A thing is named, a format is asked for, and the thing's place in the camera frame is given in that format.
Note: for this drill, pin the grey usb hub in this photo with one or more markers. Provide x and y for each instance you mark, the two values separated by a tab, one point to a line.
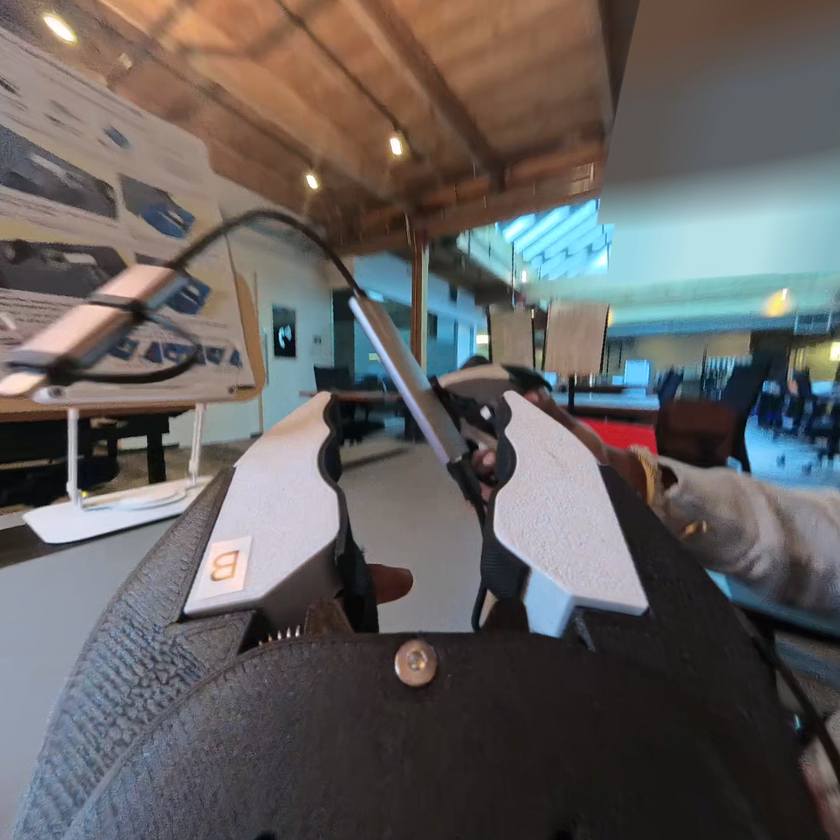
410	387

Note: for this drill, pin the person's right hand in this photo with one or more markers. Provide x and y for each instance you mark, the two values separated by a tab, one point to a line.
590	443

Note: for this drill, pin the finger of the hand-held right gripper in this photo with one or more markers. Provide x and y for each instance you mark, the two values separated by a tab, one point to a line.
472	379

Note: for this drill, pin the brown chair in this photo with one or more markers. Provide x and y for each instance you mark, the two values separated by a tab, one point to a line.
695	430

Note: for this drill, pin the glass skylight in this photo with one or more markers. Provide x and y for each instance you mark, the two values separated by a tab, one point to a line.
558	243

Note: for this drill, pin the white poster stand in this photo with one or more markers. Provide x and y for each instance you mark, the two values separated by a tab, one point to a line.
98	518

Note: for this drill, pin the wooden backing board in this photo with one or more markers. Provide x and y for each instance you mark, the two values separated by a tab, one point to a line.
253	341

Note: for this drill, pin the small handwritten whiteboard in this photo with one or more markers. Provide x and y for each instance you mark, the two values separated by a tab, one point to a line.
512	338

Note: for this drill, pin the red plastic bin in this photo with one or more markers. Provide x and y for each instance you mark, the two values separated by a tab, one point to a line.
617	434

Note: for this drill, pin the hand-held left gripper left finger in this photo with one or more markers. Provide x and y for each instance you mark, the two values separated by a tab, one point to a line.
275	499

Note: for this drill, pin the wooden pillar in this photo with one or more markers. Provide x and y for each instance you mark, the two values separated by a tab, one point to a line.
420	302

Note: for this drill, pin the black-legged wooden desk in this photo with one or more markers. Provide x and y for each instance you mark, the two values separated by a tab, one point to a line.
65	446

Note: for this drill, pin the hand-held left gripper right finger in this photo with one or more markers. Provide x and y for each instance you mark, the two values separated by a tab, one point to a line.
564	518

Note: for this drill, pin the ceiling spotlight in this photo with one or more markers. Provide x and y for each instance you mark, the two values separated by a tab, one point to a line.
396	144
312	180

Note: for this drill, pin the large handwritten whiteboard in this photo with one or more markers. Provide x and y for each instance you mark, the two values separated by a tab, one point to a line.
577	338

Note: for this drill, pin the person's left hand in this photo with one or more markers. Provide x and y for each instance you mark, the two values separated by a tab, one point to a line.
390	583

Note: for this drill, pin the instruction poster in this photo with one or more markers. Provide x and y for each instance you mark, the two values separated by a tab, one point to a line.
98	197

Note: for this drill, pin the black office chair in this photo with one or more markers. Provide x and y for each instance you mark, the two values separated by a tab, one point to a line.
331	387

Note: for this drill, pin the black wall sign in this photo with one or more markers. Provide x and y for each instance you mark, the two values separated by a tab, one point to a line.
284	331

